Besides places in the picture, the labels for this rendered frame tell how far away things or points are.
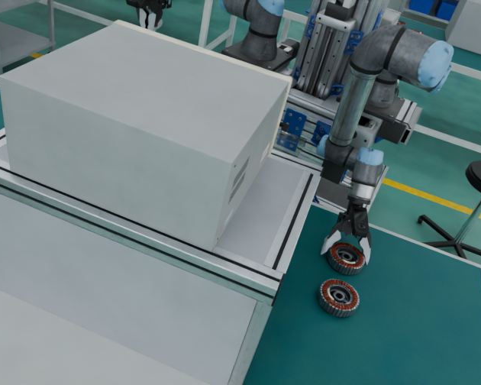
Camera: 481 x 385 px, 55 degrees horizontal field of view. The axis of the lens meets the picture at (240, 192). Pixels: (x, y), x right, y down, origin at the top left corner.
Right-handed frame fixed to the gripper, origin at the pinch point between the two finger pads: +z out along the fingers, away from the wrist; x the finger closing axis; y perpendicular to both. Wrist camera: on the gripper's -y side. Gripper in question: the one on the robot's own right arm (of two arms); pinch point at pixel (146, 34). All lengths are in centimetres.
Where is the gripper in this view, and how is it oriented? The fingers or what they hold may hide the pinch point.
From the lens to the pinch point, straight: 159.7
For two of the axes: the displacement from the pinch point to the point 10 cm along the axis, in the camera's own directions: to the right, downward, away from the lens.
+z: -2.0, 7.7, 6.0
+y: 4.5, -4.8, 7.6
